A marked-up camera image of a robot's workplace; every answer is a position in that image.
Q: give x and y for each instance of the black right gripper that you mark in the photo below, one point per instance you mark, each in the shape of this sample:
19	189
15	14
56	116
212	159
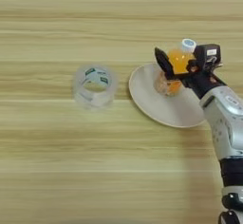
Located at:
202	82

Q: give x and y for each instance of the orange juice bottle white cap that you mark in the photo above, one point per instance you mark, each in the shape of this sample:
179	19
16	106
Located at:
178	61

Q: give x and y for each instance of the round beige plate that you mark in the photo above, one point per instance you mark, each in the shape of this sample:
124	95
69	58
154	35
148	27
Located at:
164	109

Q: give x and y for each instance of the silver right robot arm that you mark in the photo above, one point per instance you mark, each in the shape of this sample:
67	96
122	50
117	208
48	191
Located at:
228	123

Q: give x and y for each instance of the black box with white label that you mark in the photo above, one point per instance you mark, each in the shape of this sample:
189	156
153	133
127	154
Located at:
207	55

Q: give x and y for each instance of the clear adhesive tape roll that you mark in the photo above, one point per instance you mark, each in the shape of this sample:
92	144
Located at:
95	99

